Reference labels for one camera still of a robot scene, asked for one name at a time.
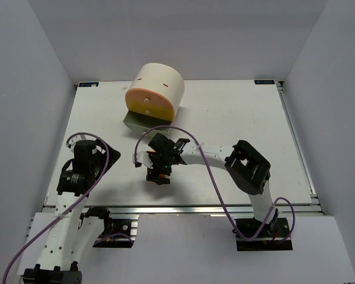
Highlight yellow drawer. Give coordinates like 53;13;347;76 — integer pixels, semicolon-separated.
126;98;175;121

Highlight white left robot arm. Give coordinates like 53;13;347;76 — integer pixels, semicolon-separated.
22;138;121;283

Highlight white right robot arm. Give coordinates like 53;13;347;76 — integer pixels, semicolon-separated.
136;133;273;223

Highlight left blue corner label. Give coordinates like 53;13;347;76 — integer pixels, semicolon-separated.
78;82;99;88

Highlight blue corner label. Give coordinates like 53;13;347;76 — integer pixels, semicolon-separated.
78;82;99;88
254;79;276;85

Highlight cream drawer cabinet shell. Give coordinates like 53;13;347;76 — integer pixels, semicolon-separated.
127;63;185;116

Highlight right blue corner label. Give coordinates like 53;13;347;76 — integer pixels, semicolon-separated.
254;79;276;85

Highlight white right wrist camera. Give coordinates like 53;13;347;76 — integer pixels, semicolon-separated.
133;151;153;169

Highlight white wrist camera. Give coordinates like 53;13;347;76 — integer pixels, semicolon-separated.
66;134;86;150
133;151;153;169

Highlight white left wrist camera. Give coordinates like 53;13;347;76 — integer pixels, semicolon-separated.
66;134;86;150

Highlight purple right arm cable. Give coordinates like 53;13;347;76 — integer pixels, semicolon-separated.
134;125;296;242

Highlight aluminium table front rail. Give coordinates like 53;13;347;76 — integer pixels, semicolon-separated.
42;200;324;216

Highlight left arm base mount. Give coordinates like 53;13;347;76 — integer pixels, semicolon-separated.
81;207;134;249

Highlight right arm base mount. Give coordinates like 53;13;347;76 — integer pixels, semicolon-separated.
233;218;293;251

